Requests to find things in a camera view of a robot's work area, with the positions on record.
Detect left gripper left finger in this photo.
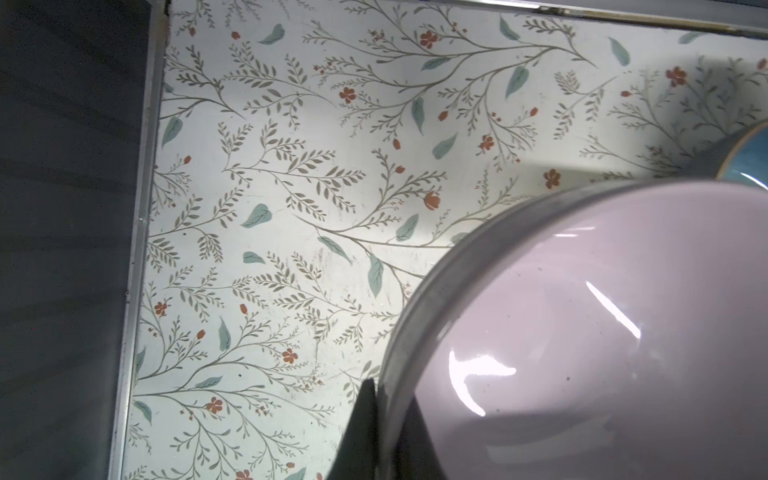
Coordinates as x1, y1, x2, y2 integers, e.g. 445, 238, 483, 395
327, 379, 378, 480

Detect dark blue ceramic bowl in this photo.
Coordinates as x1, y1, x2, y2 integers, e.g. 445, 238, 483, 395
682, 120, 767, 190

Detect purple ceramic bowl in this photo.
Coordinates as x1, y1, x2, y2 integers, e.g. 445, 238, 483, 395
378, 180, 767, 479

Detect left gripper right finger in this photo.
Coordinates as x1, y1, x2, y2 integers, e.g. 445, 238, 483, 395
392, 399, 447, 480

